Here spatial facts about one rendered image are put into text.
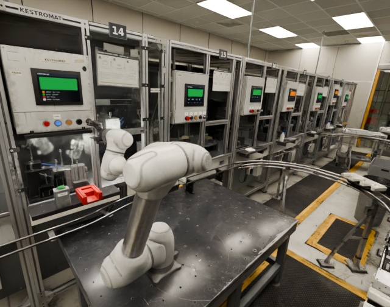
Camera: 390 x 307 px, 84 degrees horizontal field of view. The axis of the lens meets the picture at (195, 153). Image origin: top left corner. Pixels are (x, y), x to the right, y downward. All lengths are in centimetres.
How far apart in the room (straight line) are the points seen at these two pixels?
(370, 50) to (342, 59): 73
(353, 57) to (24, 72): 890
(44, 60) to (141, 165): 105
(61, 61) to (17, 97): 31
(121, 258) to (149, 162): 55
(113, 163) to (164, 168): 57
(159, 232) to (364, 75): 860
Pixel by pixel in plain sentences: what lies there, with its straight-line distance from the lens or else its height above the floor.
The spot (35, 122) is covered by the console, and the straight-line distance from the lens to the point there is 157.
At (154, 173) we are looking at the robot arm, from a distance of 67.
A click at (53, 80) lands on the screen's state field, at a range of 154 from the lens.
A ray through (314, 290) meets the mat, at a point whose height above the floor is 1.
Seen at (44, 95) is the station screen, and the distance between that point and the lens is 154.
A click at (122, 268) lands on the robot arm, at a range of 111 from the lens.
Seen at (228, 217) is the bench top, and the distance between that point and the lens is 184.
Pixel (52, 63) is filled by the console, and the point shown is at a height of 176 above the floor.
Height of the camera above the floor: 167
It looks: 17 degrees down
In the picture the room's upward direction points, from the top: 3 degrees clockwise
